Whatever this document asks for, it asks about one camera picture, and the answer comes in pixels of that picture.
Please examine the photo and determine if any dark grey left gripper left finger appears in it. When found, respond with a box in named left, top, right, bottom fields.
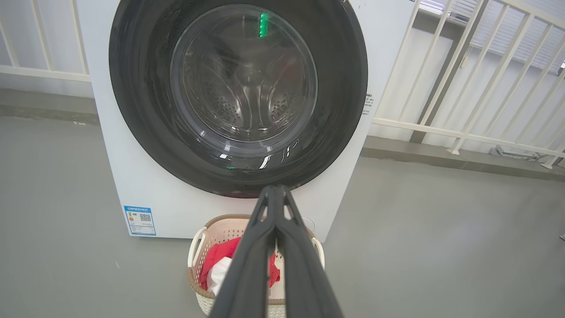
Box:
left=210, top=185, right=279, bottom=318

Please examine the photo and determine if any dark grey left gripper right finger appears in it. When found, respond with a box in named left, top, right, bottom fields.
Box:
left=274, top=185, right=345, bottom=318

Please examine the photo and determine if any red cloth garment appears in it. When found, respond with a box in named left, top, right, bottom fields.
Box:
left=199, top=237, right=281, bottom=296

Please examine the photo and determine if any black round glass washer door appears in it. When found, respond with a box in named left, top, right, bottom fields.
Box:
left=109, top=0, right=368, bottom=198

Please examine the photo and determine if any cream basket with brown rim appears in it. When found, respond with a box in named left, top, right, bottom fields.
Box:
left=187, top=215, right=326, bottom=318

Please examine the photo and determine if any white front-load washing machine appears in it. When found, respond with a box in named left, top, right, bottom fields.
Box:
left=76, top=0, right=418, bottom=242

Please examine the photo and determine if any blue energy label sticker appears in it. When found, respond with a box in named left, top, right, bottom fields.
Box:
left=124, top=205, right=156, bottom=236

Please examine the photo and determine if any grey metal floor object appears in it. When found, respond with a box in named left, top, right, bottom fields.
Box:
left=489, top=145, right=542, bottom=161

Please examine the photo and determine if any white metal railing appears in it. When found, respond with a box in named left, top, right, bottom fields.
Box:
left=0, top=0, right=565, bottom=169

